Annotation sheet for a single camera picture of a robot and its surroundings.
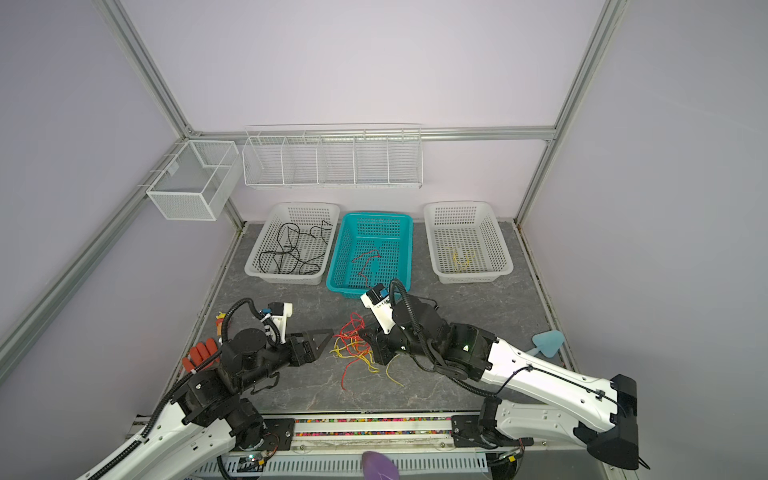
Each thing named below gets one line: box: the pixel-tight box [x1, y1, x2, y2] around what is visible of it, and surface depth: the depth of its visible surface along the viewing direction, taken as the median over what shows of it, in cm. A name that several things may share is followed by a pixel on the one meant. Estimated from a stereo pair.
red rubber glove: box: [182, 338, 220, 372], surface depth 88 cm
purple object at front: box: [362, 451, 400, 480], surface depth 71 cm
